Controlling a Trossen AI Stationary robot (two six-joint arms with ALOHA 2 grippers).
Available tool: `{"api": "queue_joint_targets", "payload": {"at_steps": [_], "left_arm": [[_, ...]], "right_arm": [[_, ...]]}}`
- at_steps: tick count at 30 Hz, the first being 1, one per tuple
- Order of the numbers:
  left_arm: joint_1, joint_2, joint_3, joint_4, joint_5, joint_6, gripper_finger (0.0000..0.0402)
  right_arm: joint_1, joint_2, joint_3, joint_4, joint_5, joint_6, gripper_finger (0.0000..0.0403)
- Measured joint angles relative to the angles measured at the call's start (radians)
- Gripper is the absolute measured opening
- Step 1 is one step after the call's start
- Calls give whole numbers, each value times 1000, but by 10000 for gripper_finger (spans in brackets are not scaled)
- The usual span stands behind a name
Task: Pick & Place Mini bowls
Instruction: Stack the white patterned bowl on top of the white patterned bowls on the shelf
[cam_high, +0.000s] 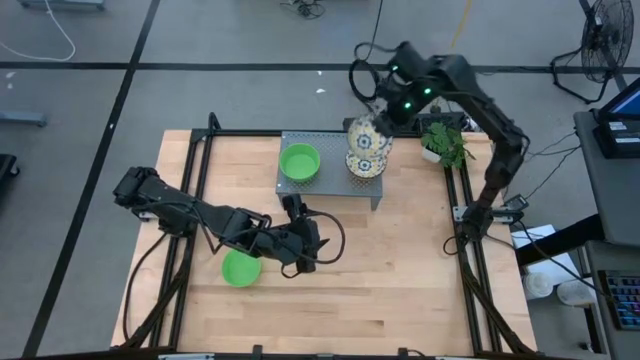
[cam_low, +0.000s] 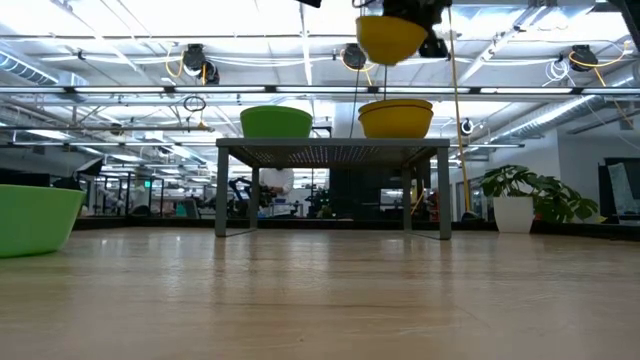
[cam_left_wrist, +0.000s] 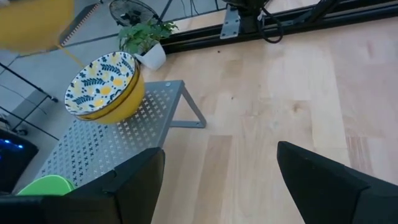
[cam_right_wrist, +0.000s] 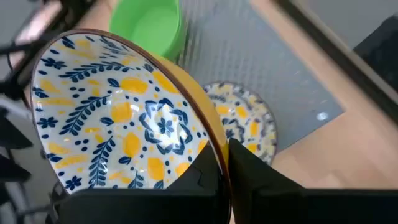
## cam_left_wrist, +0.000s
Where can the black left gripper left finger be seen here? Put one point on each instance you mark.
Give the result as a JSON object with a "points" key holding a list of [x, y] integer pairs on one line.
{"points": [[133, 186]]}

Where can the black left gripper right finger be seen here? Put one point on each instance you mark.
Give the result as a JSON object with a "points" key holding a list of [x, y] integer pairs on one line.
{"points": [[326, 193]]}

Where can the yellow bowl with patterned inside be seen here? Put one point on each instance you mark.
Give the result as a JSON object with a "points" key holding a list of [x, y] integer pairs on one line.
{"points": [[34, 25], [124, 105]]}

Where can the green plastic mini bowl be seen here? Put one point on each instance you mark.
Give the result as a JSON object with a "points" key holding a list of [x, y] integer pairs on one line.
{"points": [[46, 186]]}

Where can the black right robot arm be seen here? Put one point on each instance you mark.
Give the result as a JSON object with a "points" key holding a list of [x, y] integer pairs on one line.
{"points": [[248, 18]]}

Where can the grey perforated metal shelf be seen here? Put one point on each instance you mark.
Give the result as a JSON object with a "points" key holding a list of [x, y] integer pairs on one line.
{"points": [[109, 140]]}

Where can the black stand leg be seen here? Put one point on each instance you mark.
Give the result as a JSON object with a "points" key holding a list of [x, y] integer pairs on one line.
{"points": [[53, 99]]}

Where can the black device with blue lights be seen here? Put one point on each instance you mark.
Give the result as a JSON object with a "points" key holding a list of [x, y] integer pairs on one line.
{"points": [[15, 168]]}

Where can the white plant pot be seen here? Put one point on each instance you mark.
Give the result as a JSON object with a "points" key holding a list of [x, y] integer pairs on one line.
{"points": [[154, 56]]}

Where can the green potted plant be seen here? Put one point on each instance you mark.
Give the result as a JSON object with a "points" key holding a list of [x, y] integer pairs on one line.
{"points": [[140, 35]]}

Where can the black floor fan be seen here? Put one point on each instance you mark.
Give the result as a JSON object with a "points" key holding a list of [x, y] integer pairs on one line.
{"points": [[130, 15]]}

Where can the black table frame rail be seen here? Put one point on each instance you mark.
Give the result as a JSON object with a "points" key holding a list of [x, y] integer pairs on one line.
{"points": [[311, 26]]}

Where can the grey metal mounting bracket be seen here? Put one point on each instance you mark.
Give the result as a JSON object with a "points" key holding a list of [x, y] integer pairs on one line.
{"points": [[230, 25]]}

